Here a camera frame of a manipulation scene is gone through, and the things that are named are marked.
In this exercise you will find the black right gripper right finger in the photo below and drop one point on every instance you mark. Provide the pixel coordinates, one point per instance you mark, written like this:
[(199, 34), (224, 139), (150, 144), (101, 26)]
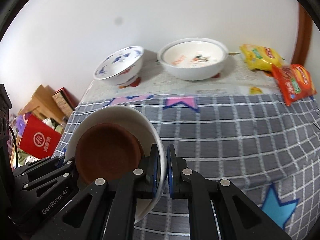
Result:
[(217, 209)]

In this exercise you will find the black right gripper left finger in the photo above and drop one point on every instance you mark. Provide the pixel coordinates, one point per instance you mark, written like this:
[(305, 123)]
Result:
[(107, 210)]

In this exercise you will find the brown small dish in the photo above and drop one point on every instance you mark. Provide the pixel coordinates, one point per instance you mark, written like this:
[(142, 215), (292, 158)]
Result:
[(107, 151)]

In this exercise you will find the red paper bag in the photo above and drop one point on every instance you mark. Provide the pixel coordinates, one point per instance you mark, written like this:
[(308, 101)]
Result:
[(38, 139)]

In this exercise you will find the grey checked tablecloth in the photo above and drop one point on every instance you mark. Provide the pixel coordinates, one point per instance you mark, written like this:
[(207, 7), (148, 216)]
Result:
[(267, 149)]

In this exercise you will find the cardboard box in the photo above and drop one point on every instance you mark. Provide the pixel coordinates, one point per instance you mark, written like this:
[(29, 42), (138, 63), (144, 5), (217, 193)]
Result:
[(43, 106)]

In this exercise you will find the patterned box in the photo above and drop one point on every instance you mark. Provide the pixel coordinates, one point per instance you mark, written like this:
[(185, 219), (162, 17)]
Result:
[(66, 101)]

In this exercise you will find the blue white patterned bowl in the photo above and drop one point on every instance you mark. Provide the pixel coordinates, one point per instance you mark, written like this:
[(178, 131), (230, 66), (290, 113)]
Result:
[(122, 67)]

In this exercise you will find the red chips bag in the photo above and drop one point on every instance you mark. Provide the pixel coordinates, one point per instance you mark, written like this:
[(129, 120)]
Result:
[(294, 82)]

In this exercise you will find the large white bowl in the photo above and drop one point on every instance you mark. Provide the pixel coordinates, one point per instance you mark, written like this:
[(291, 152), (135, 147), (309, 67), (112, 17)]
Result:
[(193, 74)]

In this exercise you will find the yellow chips bag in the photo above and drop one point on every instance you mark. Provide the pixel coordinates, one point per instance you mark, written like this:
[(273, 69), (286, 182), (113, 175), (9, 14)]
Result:
[(260, 58)]

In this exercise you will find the white floral inner bowl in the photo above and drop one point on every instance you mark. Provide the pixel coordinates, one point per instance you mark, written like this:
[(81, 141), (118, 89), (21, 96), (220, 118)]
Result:
[(193, 54)]

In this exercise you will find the brown wooden door frame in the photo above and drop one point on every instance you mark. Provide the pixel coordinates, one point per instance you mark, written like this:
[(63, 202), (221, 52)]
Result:
[(304, 36)]

